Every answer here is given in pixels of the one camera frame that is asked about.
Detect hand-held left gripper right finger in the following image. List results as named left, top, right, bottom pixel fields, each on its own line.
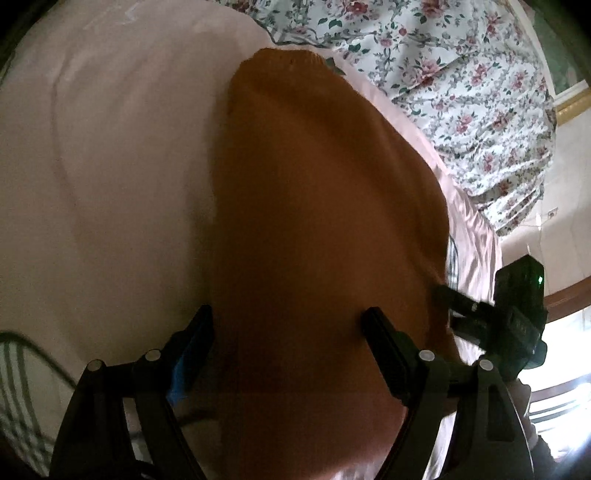
left=361, top=307, right=536, bottom=480

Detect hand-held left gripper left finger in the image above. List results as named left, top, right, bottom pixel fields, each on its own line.
left=48, top=304, right=215, bottom=480

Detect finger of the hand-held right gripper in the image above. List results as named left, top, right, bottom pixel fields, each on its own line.
left=449, top=313, right=509, bottom=344
left=434, top=285, right=497, bottom=317

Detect orange knit sweater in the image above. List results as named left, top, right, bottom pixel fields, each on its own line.
left=203, top=46, right=465, bottom=480

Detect person's right hand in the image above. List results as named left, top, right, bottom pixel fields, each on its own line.
left=515, top=379, right=541, bottom=446

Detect gold moulding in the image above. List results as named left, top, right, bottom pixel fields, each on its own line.
left=554, top=78, right=591, bottom=125

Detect pink bed sheet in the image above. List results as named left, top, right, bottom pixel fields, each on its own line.
left=0, top=0, right=504, bottom=480

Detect floral quilt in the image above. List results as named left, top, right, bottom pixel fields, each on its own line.
left=222, top=0, right=557, bottom=238

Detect wooden rail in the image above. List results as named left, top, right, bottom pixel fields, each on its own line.
left=544, top=277, right=591, bottom=324

